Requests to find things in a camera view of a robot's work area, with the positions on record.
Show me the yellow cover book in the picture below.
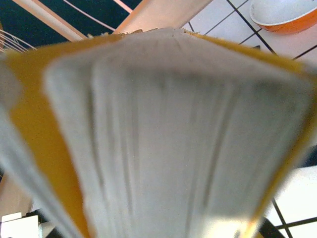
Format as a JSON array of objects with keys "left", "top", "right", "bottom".
[{"left": 0, "top": 26, "right": 317, "bottom": 238}]

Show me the orange bowl white inside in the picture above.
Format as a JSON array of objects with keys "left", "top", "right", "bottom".
[{"left": 249, "top": 0, "right": 317, "bottom": 33}]

